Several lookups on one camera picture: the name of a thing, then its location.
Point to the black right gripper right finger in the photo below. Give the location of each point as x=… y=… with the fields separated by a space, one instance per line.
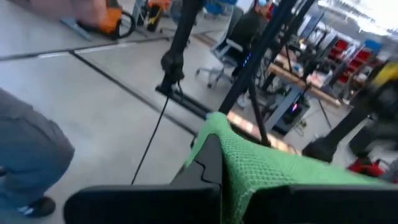
x=326 y=208

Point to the black stand pole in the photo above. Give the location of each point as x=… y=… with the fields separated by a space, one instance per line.
x=180 y=46

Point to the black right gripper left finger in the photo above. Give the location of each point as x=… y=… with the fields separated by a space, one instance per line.
x=140 y=205

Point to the wooden workbench grey metal frame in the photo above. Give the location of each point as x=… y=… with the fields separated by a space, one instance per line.
x=295 y=79

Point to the red parts drawers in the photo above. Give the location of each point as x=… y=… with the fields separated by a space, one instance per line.
x=354 y=59

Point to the slanted black rig post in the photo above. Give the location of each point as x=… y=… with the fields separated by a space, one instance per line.
x=255 y=56

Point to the person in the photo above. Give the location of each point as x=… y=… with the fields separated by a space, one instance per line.
x=248 y=31
x=28 y=149

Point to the black computer tower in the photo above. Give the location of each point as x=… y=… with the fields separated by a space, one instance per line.
x=292 y=116

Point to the grey office chair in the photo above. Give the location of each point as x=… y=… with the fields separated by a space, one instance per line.
x=222 y=53

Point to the green elastic bandage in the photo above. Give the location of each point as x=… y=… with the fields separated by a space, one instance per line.
x=264 y=165

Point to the orange black machine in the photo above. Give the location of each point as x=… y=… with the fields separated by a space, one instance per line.
x=112 y=21

